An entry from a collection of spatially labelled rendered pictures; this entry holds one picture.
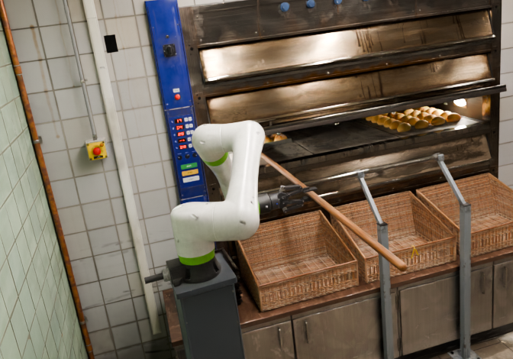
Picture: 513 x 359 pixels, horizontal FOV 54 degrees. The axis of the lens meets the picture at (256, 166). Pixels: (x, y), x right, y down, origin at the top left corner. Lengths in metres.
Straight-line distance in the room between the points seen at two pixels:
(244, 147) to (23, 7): 1.37
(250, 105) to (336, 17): 0.68
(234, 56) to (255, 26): 0.19
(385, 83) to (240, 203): 1.68
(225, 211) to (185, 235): 0.15
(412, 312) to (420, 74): 1.39
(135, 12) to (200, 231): 1.39
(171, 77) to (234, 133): 0.86
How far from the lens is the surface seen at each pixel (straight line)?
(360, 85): 3.02
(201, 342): 1.80
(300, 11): 2.86
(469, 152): 3.51
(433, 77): 3.25
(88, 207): 2.83
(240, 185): 1.68
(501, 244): 3.20
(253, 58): 2.77
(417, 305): 2.98
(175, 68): 2.67
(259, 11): 2.79
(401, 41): 3.11
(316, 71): 2.89
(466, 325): 3.15
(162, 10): 2.66
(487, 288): 3.20
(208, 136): 1.91
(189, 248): 1.66
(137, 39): 2.68
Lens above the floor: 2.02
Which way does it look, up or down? 17 degrees down
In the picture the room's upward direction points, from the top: 7 degrees counter-clockwise
